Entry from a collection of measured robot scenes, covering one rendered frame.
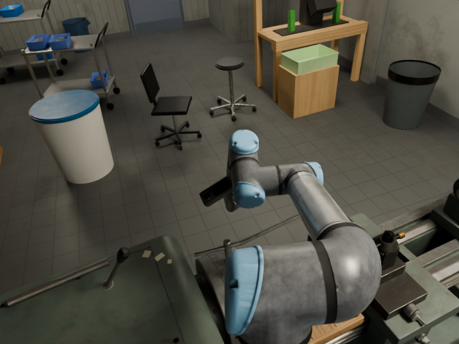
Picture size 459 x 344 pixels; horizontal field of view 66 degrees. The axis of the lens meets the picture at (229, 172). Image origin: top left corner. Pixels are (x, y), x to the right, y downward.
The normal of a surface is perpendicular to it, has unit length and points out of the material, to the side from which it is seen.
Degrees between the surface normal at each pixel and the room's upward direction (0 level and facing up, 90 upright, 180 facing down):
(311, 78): 90
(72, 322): 0
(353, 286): 48
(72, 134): 94
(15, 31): 90
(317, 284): 36
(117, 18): 90
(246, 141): 19
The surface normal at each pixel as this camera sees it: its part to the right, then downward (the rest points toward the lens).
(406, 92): -0.50, 0.61
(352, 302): 0.29, 0.26
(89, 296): -0.07, -0.79
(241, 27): 0.34, 0.56
